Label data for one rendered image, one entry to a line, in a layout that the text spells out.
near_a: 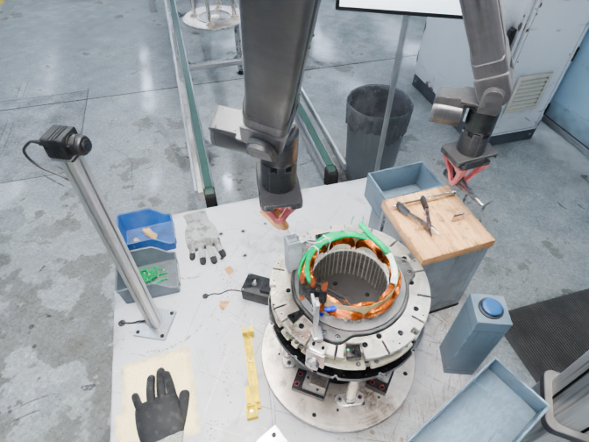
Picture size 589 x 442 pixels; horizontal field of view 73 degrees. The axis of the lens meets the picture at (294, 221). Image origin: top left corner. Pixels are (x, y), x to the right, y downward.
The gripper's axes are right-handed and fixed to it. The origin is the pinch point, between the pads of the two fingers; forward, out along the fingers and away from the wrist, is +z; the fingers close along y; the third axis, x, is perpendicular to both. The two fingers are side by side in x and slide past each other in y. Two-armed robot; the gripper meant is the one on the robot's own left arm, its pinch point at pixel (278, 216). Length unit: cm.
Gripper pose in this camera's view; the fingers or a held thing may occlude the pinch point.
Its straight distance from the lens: 72.4
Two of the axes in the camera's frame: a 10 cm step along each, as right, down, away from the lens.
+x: 9.9, -1.0, 1.3
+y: 1.6, 7.8, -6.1
